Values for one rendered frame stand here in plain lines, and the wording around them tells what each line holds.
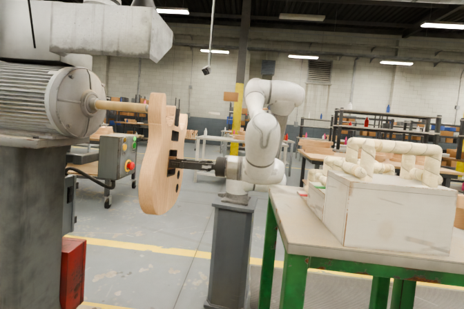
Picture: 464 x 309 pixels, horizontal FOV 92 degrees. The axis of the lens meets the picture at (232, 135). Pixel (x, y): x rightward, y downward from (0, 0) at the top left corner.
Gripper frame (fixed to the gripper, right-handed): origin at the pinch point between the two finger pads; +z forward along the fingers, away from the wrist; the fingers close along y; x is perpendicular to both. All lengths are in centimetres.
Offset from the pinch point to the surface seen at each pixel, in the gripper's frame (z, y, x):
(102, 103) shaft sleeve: 24.5, -9.1, 19.2
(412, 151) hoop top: -69, -25, 10
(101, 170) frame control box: 37.2, 14.8, -7.5
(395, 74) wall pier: -724, 1029, 436
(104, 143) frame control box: 36.5, 13.3, 5.1
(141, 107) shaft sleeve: 10.4, -9.1, 18.7
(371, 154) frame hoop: -59, -25, 8
